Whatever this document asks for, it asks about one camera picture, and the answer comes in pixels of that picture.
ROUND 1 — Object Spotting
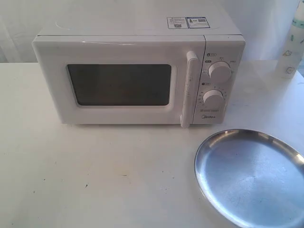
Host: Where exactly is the white microwave door with handle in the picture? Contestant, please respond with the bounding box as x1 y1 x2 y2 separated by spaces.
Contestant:
32 35 206 128

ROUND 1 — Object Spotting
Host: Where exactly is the round stainless steel tray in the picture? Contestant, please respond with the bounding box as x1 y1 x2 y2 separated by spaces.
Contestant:
194 129 304 228

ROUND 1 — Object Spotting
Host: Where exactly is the white microwave oven body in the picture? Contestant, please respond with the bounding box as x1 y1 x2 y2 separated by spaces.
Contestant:
37 17 245 124

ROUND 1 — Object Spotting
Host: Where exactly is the lower white timer knob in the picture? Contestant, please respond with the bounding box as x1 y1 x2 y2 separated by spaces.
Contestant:
203 89 224 108

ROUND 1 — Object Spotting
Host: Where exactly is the upper white control knob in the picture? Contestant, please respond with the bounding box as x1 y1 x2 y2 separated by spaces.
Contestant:
208 61 232 83

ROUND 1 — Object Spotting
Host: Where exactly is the blue white label sticker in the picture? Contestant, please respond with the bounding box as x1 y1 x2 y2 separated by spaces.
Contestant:
167 17 210 29

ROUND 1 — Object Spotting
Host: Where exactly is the white patterned bottle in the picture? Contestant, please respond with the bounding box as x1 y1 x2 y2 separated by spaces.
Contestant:
275 0 304 78

